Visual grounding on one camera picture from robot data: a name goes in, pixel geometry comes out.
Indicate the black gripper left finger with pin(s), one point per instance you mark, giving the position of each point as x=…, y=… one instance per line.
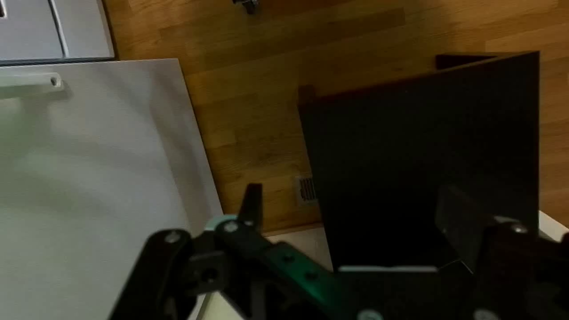
x=251, y=208

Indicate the black square side table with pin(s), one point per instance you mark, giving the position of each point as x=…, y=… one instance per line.
x=379, y=155

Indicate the white refrigerator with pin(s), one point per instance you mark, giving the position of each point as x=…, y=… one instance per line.
x=92, y=158

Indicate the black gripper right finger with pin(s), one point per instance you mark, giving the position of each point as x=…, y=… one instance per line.
x=462, y=222

